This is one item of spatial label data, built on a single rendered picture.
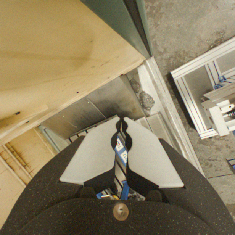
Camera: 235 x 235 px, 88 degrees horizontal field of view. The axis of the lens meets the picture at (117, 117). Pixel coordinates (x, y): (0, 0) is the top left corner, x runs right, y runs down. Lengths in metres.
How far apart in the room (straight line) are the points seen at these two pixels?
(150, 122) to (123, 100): 0.30
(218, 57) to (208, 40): 0.29
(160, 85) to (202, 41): 0.96
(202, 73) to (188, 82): 0.13
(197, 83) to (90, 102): 1.08
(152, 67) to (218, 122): 0.47
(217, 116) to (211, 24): 1.27
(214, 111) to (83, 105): 0.82
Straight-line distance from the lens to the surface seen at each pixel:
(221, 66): 1.56
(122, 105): 0.96
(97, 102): 0.96
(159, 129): 1.06
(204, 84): 1.54
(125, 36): 0.20
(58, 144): 1.79
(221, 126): 0.65
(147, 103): 1.03
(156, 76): 0.86
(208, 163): 2.26
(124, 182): 1.20
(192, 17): 1.74
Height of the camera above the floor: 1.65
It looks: 63 degrees down
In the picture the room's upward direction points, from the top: 144 degrees counter-clockwise
